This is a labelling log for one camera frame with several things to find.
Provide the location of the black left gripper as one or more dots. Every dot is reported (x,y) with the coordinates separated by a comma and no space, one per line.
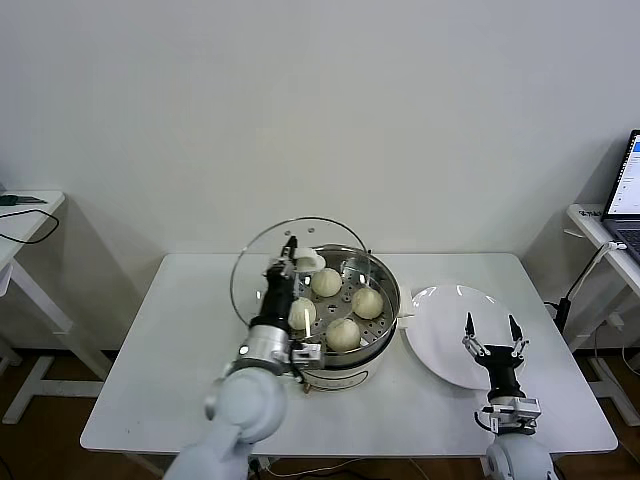
(277,300)

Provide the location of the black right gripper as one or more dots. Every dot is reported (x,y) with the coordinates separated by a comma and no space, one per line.
(502,365)

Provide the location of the white steamed baozi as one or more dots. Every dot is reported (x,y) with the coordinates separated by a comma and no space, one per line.
(342,334)
(306,312)
(326,282)
(367,302)

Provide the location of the round glass pot lid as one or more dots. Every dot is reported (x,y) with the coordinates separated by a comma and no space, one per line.
(257,250)

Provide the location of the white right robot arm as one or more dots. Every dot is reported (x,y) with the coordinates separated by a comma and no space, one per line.
(515,460)

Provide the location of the stainless steel steamer basket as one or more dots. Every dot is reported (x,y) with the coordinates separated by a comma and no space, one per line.
(387,290)

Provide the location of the white round plate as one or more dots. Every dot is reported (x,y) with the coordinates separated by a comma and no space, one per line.
(440,325)

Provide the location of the cream electric cooker base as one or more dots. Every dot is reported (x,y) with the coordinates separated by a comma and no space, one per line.
(350,372)

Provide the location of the white power adapter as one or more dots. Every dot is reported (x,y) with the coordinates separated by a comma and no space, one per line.
(616,322)

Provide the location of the white side table with laptop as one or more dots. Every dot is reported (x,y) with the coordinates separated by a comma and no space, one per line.
(582,222)

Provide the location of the open laptop computer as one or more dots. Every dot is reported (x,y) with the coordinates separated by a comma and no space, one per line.
(625,190)

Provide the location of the white power strip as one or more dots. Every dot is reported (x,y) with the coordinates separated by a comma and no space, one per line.
(265,466)

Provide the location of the dark green flat tool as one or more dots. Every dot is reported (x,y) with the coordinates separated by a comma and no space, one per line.
(15,199)

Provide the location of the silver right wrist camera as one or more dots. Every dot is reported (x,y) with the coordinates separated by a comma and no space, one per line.
(510,416)

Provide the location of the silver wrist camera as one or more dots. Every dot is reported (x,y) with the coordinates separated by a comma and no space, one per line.
(510,416)
(306,355)

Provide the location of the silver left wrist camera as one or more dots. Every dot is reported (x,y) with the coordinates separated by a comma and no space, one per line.
(306,355)

